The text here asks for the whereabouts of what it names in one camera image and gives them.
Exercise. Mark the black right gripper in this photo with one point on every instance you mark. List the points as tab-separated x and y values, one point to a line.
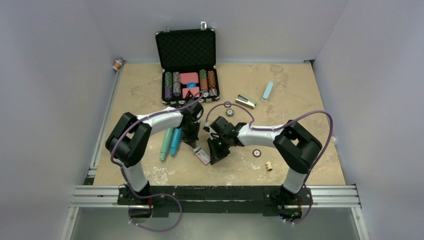
216	154

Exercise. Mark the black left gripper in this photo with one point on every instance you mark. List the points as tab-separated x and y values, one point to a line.
190	140

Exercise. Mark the red white staple box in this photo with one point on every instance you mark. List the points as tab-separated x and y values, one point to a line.
202	155

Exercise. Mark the light blue stapler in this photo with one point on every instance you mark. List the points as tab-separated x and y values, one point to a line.
250	100

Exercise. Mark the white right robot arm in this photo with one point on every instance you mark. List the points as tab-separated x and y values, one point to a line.
297	146

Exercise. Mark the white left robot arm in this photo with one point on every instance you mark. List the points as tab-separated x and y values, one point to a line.
129	139

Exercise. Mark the blue marker pen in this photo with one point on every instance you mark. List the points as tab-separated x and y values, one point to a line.
175	142

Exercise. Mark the green marker pen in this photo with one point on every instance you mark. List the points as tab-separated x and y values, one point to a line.
166	143

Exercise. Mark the brown poker chip bottom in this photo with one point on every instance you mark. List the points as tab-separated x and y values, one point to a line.
256	153

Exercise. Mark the brown poker chip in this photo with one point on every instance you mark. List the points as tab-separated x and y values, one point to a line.
227	104
256	153

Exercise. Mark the brown poker chip top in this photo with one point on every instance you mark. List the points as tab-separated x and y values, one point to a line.
227	104

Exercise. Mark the light wooden chess piece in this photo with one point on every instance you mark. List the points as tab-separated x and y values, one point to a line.
268	166

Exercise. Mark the black poker chip case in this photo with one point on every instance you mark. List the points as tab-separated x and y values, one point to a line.
188	63

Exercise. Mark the small bottle in corner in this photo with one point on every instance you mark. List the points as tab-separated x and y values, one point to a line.
119	62

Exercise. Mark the black table frame rail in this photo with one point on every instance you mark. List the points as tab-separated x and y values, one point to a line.
265	200

